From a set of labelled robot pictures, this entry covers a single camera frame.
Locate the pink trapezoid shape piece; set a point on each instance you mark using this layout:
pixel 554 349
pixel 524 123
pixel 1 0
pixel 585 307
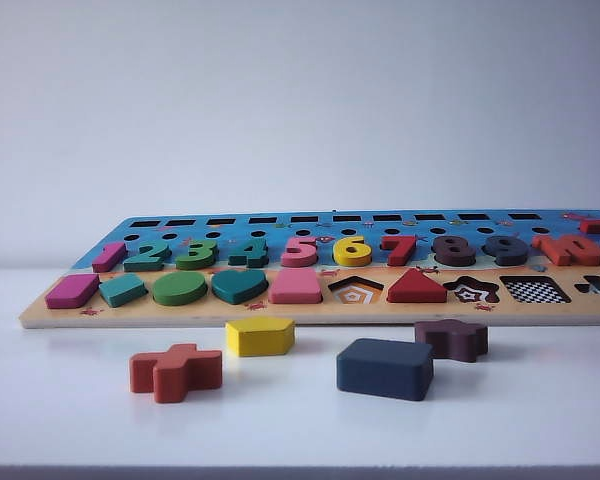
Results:
pixel 296 287

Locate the blue wooden number puzzle board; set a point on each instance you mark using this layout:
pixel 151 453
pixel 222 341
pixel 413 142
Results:
pixel 205 312

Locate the yellow pentagon block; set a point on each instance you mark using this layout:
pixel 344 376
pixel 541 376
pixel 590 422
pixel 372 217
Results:
pixel 260 340

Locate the magenta number one piece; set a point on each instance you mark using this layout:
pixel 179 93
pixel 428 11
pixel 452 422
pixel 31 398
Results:
pixel 107 257

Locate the teal number two piece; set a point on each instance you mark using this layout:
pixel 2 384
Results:
pixel 152 250

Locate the orange cross block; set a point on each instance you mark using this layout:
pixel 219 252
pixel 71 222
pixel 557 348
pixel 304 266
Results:
pixel 180 375

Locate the yellow number six piece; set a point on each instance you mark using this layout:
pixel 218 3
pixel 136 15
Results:
pixel 347 257

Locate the red number seven piece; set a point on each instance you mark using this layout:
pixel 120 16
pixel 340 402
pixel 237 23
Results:
pixel 400 252

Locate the pink number five piece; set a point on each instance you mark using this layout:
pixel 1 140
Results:
pixel 300 260

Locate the orange number ten piece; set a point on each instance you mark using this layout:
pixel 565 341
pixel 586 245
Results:
pixel 555 252

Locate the green number three piece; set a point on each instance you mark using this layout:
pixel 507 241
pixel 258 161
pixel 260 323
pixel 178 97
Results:
pixel 197 260

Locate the teal number four piece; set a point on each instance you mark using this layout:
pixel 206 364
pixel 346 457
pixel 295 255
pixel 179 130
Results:
pixel 252 257

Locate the green circle shape piece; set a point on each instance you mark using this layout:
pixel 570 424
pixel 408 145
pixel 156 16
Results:
pixel 180 287

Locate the navy rectangular block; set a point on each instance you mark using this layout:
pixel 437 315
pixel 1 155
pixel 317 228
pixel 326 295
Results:
pixel 380 372

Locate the magenta rectangle shape piece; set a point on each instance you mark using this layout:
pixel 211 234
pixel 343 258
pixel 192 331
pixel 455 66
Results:
pixel 72 292

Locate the dark purple number eight piece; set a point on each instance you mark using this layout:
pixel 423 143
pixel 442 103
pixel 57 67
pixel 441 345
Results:
pixel 442 257

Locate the red triangle shape piece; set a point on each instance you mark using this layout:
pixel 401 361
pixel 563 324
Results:
pixel 414 290

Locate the teal square shape piece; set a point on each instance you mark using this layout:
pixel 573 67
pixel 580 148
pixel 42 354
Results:
pixel 122 292

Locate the teal heart shape piece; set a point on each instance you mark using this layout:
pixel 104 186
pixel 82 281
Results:
pixel 237 287

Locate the dark purple star block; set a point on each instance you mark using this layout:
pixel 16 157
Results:
pixel 450 340

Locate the navy number nine piece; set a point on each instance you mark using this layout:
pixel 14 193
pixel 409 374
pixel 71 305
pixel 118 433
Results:
pixel 510 257

